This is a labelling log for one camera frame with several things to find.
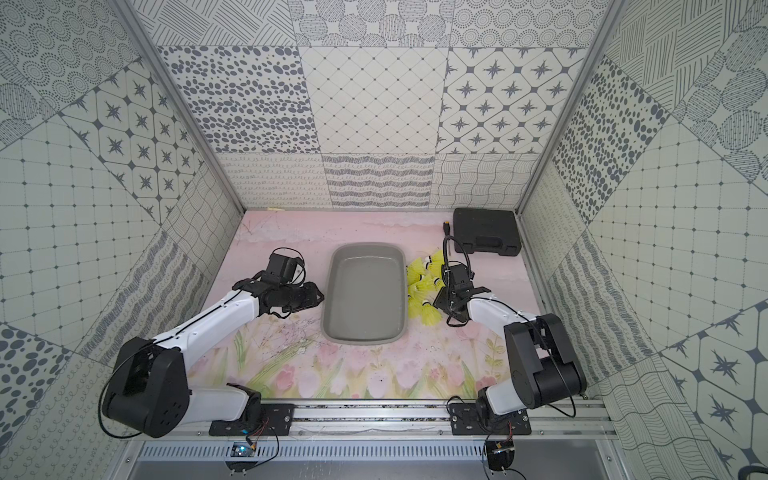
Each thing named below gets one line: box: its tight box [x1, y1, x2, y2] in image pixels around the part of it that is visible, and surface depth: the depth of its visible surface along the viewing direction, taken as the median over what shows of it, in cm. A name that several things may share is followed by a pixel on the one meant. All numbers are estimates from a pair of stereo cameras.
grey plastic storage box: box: [320, 242, 408, 346], surface depth 96 cm
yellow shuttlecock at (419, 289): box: [408, 277, 445, 300], surface depth 97 cm
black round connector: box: [486, 440, 515, 471], surface depth 74 cm
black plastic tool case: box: [453, 208, 522, 256], surface depth 109 cm
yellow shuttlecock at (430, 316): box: [420, 300, 442, 327], surface depth 94 cm
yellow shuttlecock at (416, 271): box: [407, 257, 427, 284], surface depth 103 cm
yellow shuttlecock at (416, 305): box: [408, 296, 432, 314], surface depth 93 cm
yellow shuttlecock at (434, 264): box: [424, 250, 445, 279], surface depth 104 cm
